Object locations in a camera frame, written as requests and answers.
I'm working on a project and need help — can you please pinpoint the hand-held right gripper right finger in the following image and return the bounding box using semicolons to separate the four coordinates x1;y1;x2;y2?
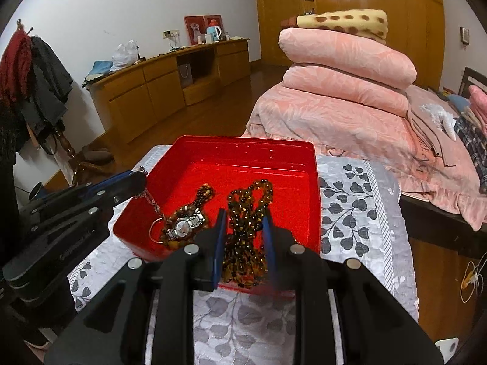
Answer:
262;215;444;365

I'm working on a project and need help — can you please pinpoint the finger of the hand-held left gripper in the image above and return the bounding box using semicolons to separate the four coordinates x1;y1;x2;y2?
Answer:
18;170;148;222
30;188;148;237

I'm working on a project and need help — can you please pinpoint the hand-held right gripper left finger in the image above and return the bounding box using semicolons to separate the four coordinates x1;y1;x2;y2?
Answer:
44;208;226;365

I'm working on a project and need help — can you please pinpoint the amber brown bead necklace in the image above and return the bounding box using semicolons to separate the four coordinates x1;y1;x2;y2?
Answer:
222;179;275;289

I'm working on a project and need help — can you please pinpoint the silver wristwatch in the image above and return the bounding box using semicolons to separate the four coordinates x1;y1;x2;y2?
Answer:
161;213;208;242

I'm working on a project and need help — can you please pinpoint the silver chain necklace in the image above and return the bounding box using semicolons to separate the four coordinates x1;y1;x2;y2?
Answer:
133;166;168;245

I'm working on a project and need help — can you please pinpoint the red tin box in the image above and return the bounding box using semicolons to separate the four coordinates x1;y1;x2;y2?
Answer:
113;135;321;299

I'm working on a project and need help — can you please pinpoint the wooden coat rack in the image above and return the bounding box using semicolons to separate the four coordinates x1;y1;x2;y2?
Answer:
52;121;112;184

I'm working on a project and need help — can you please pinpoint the wooden sideboard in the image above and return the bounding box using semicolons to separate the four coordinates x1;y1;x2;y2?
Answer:
85;38;252;145

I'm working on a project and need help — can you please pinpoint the blue cloth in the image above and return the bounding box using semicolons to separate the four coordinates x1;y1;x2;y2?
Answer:
81;60;115;85

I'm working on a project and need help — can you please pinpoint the dark hanging coat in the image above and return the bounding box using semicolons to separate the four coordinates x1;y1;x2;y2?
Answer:
20;36;74;134

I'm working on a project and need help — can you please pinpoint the pink ruffled bedspread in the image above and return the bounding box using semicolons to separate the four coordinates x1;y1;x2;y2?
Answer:
243;84;487;231

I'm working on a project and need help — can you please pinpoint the white plastic bag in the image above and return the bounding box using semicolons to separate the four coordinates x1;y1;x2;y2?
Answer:
110;40;140;71

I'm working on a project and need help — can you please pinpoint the white paper bag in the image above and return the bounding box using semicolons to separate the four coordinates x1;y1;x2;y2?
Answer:
179;64;194;88

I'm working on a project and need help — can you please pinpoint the red hanging garment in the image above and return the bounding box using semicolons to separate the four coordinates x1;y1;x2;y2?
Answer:
0;28;33;104

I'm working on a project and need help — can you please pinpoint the pink folded quilt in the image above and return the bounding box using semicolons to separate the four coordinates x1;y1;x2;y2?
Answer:
277;28;418;88
282;64;410;117

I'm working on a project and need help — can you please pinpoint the white bathroom scale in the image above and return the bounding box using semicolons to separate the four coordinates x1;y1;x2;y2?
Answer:
435;336;460;359

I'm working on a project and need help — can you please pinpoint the white cloth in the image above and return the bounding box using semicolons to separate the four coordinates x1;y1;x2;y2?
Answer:
422;103;457;140

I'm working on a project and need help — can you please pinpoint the plaid garment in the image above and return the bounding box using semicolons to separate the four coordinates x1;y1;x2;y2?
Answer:
454;116;487;195

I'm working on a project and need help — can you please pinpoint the giraffe pattern pillow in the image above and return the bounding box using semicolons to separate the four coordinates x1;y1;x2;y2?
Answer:
285;8;389;45

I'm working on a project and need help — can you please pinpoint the pink folded garment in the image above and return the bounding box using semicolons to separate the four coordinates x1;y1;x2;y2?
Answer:
468;85;487;127

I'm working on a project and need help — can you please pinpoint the dark headboard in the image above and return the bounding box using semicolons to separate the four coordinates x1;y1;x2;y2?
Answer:
458;66;487;98

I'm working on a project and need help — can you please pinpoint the red picture frame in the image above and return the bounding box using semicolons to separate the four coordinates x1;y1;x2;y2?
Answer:
203;15;223;35
184;16;206;45

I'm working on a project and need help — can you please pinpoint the dark bed frame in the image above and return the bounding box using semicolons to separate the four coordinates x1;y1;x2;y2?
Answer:
399;193;487;260

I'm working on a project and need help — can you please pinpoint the white cable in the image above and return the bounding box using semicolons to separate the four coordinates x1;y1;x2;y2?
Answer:
458;252;487;305

